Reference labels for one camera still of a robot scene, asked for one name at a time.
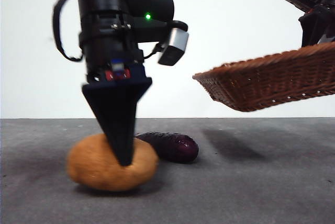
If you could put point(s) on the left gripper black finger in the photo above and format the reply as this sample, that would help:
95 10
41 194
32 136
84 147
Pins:
117 114

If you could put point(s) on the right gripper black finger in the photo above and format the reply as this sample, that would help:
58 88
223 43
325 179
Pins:
311 30

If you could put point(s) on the brown potato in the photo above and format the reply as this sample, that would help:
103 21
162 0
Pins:
91 167

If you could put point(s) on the brown wicker basket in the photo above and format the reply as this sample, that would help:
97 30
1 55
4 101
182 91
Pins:
274 82

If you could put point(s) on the purple eggplant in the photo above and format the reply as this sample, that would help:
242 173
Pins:
178 147

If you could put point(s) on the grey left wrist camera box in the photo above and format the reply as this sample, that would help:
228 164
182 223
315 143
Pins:
174 47

